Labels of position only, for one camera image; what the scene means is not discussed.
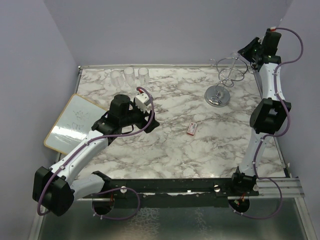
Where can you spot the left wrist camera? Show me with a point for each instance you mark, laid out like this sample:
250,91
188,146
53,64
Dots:
142,101

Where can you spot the clear wine glass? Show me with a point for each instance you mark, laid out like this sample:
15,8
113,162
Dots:
117,79
235,55
130,77
143,75

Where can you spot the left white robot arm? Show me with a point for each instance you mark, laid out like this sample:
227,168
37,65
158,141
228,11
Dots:
56,188

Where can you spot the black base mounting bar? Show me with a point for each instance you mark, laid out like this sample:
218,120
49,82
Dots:
168,193

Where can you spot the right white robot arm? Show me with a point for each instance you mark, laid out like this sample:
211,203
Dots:
269,115

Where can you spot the chrome wine glass rack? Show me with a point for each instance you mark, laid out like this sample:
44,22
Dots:
229,72

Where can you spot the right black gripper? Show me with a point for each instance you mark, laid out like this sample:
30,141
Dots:
244,51

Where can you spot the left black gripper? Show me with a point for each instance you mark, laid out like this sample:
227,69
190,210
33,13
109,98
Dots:
143,122

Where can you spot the small red white box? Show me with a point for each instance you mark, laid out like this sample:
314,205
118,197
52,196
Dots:
192,129

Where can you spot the yellow framed whiteboard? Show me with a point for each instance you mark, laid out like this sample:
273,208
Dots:
73,124

